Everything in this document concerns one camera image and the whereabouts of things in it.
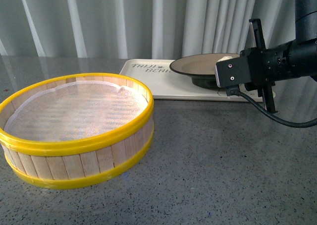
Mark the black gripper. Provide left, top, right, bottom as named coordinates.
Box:
left=240, top=19, right=292, bottom=113

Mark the white steamed bun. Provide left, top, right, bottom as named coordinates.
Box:
left=218, top=56, right=233, bottom=62

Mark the beige plate with black rim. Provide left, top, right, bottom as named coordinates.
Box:
left=169, top=53, right=240, bottom=89

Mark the white bear print tray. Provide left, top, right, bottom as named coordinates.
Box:
left=119, top=58, right=276, bottom=103

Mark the grey pleated curtain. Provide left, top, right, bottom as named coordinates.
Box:
left=0, top=0, right=295, bottom=59

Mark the white steamer cloth liner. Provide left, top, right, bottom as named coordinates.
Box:
left=4, top=81, right=148, bottom=142

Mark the yellow rimmed wooden steamer basket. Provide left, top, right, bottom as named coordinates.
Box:
left=0, top=73, right=154, bottom=189

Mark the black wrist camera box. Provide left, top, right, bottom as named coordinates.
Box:
left=215, top=56, right=251, bottom=88

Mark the black camera cable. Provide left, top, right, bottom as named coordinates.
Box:
left=225, top=84, right=317, bottom=128

